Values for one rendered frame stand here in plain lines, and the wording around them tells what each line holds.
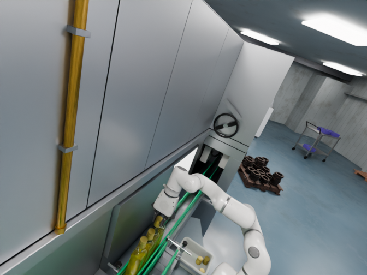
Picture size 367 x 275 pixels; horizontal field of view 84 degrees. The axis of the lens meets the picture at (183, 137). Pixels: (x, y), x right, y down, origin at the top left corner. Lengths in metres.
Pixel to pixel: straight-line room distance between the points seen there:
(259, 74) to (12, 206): 1.57
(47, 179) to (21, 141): 0.13
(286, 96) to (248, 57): 9.65
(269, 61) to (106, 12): 1.35
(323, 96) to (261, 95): 9.39
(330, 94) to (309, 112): 1.10
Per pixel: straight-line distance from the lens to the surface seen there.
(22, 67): 0.44
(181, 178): 0.93
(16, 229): 0.63
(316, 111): 11.10
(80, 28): 0.45
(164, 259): 1.35
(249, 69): 1.71
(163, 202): 1.01
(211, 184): 0.99
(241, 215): 0.90
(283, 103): 11.35
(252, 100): 1.71
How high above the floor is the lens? 1.97
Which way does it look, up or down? 23 degrees down
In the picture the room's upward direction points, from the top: 19 degrees clockwise
